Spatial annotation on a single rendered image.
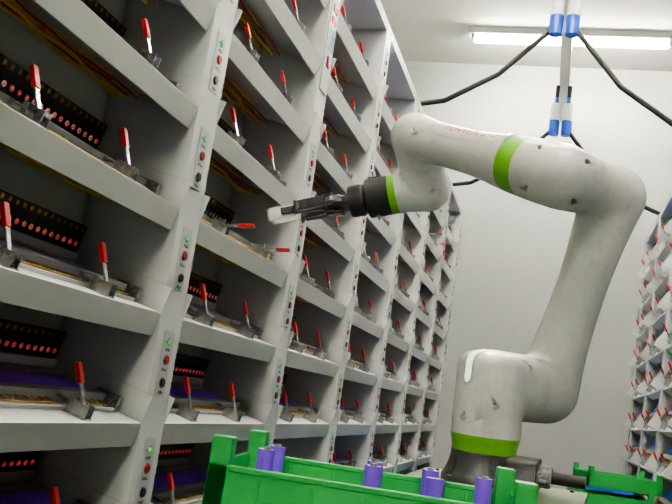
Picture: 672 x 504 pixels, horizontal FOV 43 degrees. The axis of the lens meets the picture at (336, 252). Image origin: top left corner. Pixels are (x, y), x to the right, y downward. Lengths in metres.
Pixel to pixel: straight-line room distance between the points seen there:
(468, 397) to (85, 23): 0.91
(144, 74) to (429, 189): 0.73
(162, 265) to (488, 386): 0.64
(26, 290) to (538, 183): 0.89
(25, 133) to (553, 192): 0.89
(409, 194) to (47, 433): 0.98
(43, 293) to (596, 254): 1.01
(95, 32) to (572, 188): 0.84
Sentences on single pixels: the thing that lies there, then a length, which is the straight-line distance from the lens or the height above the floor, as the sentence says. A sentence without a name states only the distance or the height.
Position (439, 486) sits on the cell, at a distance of 0.82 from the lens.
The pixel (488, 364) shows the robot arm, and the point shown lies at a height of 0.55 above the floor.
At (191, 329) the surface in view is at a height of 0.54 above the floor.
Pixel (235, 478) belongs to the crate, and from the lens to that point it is 0.81.
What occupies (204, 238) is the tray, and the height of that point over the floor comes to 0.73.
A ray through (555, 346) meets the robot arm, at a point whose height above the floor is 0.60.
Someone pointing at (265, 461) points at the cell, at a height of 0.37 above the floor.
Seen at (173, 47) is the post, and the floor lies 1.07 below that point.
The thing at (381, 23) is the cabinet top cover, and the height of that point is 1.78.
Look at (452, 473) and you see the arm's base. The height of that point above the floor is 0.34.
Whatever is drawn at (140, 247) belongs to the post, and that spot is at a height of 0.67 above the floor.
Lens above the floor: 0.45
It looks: 9 degrees up
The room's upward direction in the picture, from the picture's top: 8 degrees clockwise
